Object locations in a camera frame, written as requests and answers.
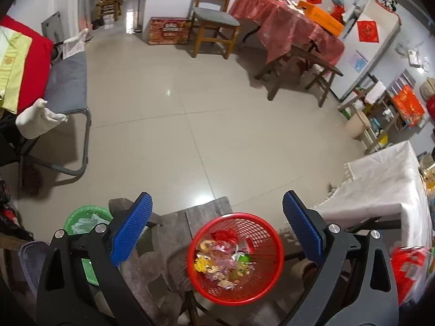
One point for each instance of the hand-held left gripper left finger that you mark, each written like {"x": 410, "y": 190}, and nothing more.
{"x": 132, "y": 231}

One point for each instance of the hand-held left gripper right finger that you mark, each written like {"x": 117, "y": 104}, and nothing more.
{"x": 302, "y": 227}

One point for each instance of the red plastic mesh basket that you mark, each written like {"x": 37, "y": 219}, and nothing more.
{"x": 268, "y": 268}

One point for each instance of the red snack bag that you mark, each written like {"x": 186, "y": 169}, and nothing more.
{"x": 411, "y": 271}

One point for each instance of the wooden stool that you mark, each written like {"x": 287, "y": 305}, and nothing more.
{"x": 163, "y": 241}

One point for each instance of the clear plastic bin liner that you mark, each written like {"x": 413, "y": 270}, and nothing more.
{"x": 89, "y": 224}

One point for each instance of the green plastic bin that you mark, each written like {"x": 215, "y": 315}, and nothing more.
{"x": 73, "y": 217}

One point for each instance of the white tablecloth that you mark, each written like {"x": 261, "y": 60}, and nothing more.
{"x": 384, "y": 183}

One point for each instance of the grey mesh office chair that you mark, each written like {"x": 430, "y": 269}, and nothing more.
{"x": 32, "y": 265}

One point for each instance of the beige bucket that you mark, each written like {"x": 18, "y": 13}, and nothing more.
{"x": 357, "y": 125}

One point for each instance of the white hanging cloth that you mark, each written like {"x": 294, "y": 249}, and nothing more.
{"x": 375, "y": 92}

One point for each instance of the wooden bench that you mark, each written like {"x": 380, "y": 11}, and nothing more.
{"x": 306, "y": 71}

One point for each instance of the grey folding lounger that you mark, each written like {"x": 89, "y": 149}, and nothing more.
{"x": 66, "y": 85}

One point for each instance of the red gift box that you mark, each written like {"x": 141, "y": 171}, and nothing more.
{"x": 409, "y": 106}

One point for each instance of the blue white paper sheet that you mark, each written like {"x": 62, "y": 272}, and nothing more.
{"x": 358, "y": 61}

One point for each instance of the red tote bag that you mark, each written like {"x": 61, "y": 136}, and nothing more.
{"x": 431, "y": 106}

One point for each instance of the white refrigerator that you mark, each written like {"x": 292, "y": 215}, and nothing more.
{"x": 367, "y": 57}

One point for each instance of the beige tote bag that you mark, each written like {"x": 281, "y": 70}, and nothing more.
{"x": 430, "y": 88}

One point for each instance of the red blanket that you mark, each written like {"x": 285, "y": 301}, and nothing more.
{"x": 37, "y": 61}

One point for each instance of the white printed cloth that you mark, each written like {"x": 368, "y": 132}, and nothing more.
{"x": 74, "y": 44}

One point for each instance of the yellow green cloth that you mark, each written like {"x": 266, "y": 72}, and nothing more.
{"x": 15, "y": 68}

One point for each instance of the red carton box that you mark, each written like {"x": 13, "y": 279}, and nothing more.
{"x": 169, "y": 31}

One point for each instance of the red plastic tablecloth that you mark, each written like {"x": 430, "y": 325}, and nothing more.
{"x": 289, "y": 23}

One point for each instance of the large red diamond paper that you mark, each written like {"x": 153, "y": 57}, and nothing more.
{"x": 367, "y": 31}

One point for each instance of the orange cardboard box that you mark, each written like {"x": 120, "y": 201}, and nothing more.
{"x": 321, "y": 17}

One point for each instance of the wooden chair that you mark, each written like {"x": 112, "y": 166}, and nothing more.
{"x": 214, "y": 17}

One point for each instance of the wooden armchair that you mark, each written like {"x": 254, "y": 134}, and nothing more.
{"x": 107, "y": 1}

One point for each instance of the panda plush toy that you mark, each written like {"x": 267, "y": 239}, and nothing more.
{"x": 389, "y": 5}

